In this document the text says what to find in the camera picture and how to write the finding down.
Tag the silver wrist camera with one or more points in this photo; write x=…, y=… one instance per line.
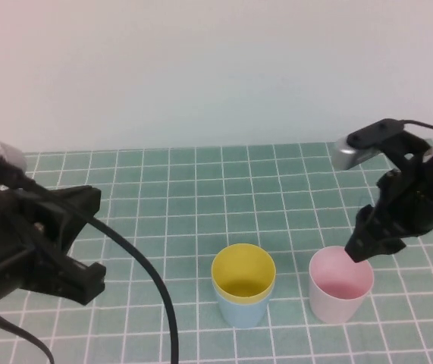
x=349, y=157
x=7, y=155

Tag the yellow plastic cup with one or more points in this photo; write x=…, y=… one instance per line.
x=242, y=265

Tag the blue plastic cup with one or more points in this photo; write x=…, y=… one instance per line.
x=239, y=314

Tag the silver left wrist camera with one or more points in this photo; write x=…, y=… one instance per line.
x=7, y=155

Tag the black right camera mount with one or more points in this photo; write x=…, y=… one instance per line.
x=383, y=130

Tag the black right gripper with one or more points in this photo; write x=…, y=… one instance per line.
x=409, y=204

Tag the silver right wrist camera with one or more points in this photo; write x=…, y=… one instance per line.
x=349, y=157

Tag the pink plastic cup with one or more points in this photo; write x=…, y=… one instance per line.
x=333, y=307

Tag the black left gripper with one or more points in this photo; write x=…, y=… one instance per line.
x=4, y=246

